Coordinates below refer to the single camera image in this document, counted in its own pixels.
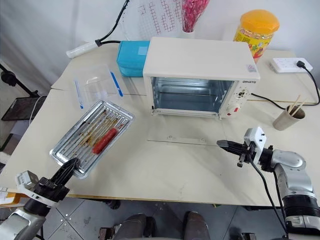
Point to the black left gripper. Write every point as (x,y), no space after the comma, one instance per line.
(51,190)

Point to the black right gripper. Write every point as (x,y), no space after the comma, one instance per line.
(247,156)

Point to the ribbed metal baking tray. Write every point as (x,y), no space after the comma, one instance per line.
(82,150)

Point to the glass toaster oven door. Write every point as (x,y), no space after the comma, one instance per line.
(185,138)

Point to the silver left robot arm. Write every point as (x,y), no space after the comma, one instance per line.
(15,225)

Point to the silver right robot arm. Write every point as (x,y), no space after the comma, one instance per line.
(295,170)

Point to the red sausage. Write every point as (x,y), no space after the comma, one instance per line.
(104,141)

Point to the white toaster oven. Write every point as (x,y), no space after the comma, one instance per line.
(197,56)

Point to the grey paper cup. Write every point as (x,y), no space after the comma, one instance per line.
(285,121)

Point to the wooden skewer stick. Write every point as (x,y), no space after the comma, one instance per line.
(300,107)
(295,105)

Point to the dark rounded shape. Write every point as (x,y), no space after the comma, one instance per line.
(196,226)
(136,227)

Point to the clear plastic clamshell container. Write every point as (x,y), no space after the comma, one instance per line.
(96,86)

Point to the flat white power strip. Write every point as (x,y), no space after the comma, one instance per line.
(285,65)

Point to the yellow lidded snack jar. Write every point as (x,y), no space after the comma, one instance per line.
(258,32)

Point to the blue cardboard box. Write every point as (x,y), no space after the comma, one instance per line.
(131,58)

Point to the white vase pink flowers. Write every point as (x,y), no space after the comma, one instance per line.
(192,15)

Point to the white grid panel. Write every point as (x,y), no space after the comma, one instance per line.
(160,17)

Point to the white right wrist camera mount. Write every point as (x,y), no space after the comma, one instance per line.
(255,136)

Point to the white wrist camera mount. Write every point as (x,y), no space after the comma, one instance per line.
(255,136)
(26,180)

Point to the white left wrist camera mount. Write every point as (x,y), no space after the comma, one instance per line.
(26,180)

